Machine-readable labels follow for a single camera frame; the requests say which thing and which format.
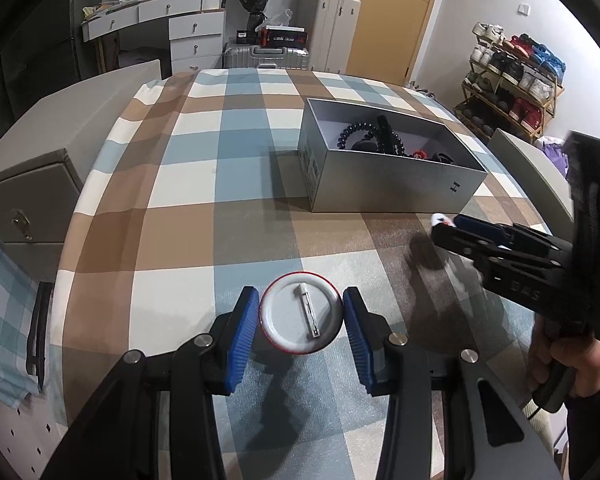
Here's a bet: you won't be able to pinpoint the wooden door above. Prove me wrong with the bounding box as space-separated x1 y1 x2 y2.
344 0 444 86

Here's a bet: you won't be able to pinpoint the silver suitcase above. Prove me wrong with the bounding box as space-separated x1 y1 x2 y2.
223 44 311 71

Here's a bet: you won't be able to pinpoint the grey cardboard box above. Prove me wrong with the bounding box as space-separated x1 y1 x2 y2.
297 97 490 214

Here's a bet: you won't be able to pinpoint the black strap handle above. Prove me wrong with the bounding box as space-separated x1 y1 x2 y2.
25 281 54 392

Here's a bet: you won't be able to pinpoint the round pin badge silver back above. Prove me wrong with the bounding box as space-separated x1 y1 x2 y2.
258 272 345 357

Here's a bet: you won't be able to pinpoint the purple bag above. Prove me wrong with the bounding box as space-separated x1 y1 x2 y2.
542 137 574 181

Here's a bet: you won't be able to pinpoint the grey cabinet with gold latch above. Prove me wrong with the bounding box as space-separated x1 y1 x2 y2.
0 147 86 282

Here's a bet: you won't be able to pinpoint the black hair claw clip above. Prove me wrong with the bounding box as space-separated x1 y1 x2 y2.
376 114 406 156

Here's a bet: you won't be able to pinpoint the black bead bracelet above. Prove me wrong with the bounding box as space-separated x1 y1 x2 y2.
335 120 376 151

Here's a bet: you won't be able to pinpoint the person's right hand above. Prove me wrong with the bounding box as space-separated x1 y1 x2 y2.
525 317 600 401

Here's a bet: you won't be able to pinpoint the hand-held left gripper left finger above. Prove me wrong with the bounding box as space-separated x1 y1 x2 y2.
40 286 261 480

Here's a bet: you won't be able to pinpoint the white dressing desk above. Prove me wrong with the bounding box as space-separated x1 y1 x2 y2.
82 0 226 77

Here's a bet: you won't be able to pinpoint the grey padded bed board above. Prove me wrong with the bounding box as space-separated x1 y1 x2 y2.
487 128 576 234
0 58 162 173

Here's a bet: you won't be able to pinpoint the wooden shoe rack with shoes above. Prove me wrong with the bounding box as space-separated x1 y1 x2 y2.
452 22 566 144

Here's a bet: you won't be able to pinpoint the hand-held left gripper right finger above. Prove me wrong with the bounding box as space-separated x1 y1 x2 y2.
342 286 563 480

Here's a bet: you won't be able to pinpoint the checked cloth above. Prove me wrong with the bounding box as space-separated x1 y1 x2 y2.
0 232 54 402

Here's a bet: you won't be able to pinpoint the dark wrapped bouquet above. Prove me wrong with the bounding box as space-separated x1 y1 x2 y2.
229 0 272 31

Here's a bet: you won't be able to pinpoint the beige suitcase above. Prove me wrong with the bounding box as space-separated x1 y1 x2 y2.
297 0 362 74

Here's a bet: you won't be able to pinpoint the black shoe boxes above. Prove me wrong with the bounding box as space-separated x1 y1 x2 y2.
235 25 310 47

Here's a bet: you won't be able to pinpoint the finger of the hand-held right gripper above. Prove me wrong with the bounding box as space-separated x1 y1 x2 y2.
431 224 502 266
452 213 518 249

